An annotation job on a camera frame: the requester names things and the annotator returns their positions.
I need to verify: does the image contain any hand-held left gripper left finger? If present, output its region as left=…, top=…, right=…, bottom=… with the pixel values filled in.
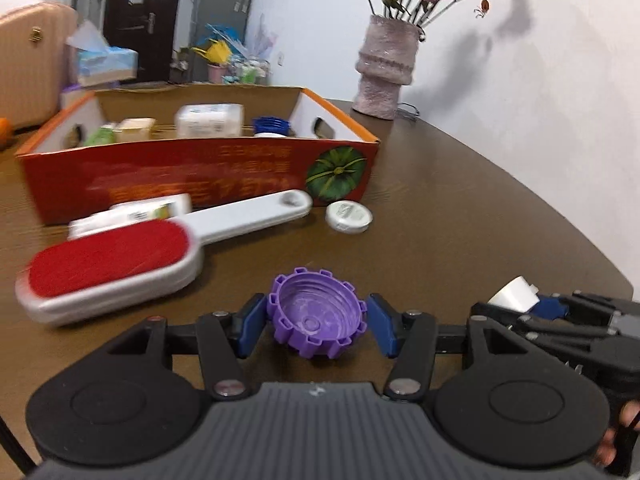
left=97, top=292, right=266, bottom=402

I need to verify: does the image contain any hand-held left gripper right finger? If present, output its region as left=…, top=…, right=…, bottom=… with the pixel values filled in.
left=367, top=292, right=543, bottom=403

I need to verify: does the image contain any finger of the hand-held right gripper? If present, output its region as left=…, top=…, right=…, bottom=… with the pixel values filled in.
left=530, top=290, right=640, bottom=322
left=470, top=301, right=608, bottom=346

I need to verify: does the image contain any white plug adapter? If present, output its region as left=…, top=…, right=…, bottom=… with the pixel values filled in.
left=487, top=276, right=540, bottom=313

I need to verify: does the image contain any purple toothed bottle cap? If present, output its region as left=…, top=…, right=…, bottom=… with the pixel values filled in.
left=267, top=266, right=368, bottom=359

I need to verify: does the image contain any orange cardboard box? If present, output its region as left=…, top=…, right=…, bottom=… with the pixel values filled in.
left=15, top=83, right=382, bottom=226

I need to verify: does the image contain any blue bottle cap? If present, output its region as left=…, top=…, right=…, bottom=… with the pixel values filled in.
left=252, top=116, right=292, bottom=136

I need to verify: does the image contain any person's right hand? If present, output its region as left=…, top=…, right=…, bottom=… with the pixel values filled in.
left=590, top=400, right=640, bottom=467

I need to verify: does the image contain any white round lid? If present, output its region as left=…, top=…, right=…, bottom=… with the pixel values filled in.
left=325, top=201, right=373, bottom=233

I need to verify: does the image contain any red and white lint brush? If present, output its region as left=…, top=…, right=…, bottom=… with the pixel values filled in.
left=15, top=190, right=313, bottom=328

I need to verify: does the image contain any white tube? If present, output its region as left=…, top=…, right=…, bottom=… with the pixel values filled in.
left=67, top=193, right=193, bottom=241

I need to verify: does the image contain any cream small box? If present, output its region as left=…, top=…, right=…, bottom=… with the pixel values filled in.
left=116, top=117, right=156, bottom=142

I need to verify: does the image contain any pink textured vase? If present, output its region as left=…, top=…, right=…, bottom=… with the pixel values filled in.
left=352, top=14, right=426, bottom=121

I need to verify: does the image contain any yellow potted plant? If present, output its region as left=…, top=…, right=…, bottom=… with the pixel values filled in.
left=192, top=37, right=236, bottom=83

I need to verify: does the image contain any blue tissue box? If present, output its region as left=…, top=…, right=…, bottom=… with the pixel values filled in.
left=65, top=20, right=138, bottom=86

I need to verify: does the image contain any dark brown door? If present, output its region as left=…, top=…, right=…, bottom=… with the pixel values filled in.
left=102, top=0, right=183, bottom=83

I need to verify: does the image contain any pink ribbed suitcase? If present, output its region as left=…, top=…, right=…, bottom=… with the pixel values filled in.
left=0, top=2, right=81, bottom=131

